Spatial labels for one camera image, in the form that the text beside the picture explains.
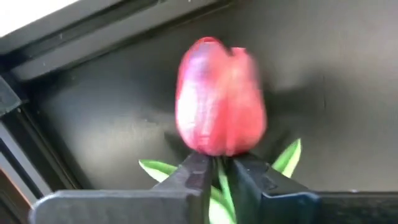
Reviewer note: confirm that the dark red artificial tulip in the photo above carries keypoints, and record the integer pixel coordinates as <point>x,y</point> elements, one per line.
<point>217,93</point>

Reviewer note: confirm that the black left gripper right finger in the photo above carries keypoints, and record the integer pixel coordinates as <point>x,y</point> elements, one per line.
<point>273,202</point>

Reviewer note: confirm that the black table frame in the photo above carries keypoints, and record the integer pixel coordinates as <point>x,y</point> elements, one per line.
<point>77,40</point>

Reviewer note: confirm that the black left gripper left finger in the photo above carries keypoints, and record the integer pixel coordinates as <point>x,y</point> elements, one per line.
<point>124,205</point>

